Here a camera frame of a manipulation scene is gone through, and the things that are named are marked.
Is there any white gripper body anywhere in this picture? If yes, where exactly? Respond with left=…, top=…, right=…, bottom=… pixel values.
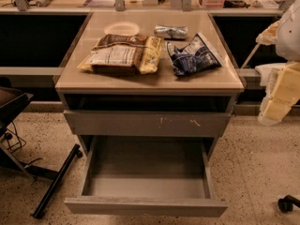
left=255, top=63, right=285, bottom=105

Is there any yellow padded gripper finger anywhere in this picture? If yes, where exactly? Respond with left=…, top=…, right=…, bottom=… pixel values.
left=258, top=63, right=300, bottom=126
left=256, top=21, right=279, bottom=46

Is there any brown and yellow chip bag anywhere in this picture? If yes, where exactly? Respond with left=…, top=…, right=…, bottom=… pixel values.
left=77, top=34, right=162, bottom=75

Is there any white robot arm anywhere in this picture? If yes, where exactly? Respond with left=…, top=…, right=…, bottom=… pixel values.
left=256, top=0, right=300, bottom=126

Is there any blue crumpled chip bag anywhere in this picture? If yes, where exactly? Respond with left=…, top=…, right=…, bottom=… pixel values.
left=166, top=33, right=221, bottom=76

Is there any grey drawer cabinet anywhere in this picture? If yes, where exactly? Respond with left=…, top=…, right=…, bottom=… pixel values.
left=52, top=10, right=247, bottom=218

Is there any open middle drawer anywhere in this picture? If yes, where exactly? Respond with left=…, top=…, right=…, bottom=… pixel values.
left=65, top=136, right=228, bottom=218

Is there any grey top drawer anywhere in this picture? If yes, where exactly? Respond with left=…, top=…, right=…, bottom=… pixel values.
left=64, top=110, right=231, bottom=137

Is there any white cane stick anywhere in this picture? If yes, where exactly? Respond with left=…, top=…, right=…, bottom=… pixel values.
left=240, top=43, right=261, bottom=68

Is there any black caster wheel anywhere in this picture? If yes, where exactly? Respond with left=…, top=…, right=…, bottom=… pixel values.
left=277, top=195, right=300, bottom=213

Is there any white paper bowl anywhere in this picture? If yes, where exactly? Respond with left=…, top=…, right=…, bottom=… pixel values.
left=104, top=22, right=140, bottom=36

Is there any black chair with legs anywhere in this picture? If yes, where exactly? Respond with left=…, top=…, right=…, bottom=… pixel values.
left=0, top=77, right=84, bottom=220

